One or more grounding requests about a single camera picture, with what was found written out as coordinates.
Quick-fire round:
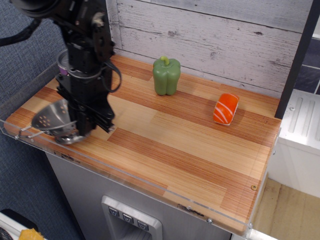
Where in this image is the white toy sink counter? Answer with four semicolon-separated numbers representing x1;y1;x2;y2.
267;89;320;197

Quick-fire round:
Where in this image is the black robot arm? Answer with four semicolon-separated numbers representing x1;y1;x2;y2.
12;0;120;136

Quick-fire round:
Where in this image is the black braided cable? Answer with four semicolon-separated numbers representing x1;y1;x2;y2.
0;18;42;48

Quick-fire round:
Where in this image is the cherries tin can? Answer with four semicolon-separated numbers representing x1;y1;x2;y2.
56;49;69;76

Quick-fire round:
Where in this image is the green toy bell pepper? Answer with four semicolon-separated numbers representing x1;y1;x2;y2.
152;56;181;96

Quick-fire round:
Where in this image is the salmon sushi toy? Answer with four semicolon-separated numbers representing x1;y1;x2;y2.
213;93;240;126

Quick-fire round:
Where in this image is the dark right support post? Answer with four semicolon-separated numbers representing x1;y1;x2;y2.
274;0;320;120

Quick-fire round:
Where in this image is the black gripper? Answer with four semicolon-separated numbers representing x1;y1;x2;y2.
55;67;115;137

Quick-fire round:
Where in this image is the grey toy fridge cabinet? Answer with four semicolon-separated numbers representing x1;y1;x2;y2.
47;154;232;240

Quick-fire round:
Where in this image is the black and yellow object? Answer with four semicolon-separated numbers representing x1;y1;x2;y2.
0;209;46;240

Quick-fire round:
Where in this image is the silver dispenser button panel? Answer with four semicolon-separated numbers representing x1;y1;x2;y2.
101;195;163;240

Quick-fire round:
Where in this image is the silver metal colander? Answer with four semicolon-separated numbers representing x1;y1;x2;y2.
16;99;85;145

